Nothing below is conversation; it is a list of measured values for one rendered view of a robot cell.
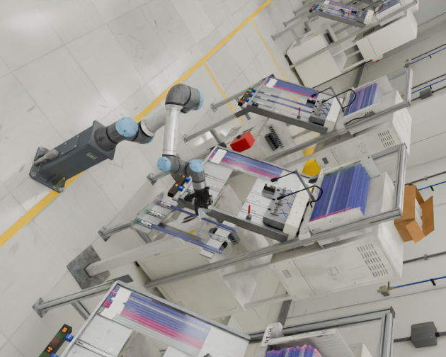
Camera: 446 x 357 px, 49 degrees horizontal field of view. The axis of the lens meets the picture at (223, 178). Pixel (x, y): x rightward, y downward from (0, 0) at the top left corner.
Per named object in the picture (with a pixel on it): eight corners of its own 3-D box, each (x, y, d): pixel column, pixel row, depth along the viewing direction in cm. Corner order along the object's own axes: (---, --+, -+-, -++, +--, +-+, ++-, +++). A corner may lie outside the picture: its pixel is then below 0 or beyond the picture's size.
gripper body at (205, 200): (207, 210, 269) (204, 190, 264) (194, 208, 272) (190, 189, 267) (213, 203, 275) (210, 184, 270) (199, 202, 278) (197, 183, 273)
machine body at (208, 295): (129, 261, 351) (194, 239, 317) (170, 207, 406) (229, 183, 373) (180, 325, 370) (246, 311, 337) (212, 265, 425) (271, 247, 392)
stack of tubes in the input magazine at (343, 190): (309, 221, 283) (352, 207, 269) (324, 176, 323) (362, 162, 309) (319, 237, 287) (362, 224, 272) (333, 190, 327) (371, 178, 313)
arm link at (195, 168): (194, 157, 267) (206, 159, 262) (197, 175, 272) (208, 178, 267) (184, 162, 262) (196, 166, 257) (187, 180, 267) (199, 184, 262)
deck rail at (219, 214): (177, 205, 306) (178, 197, 303) (178, 202, 308) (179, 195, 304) (285, 244, 293) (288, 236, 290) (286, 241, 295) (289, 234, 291)
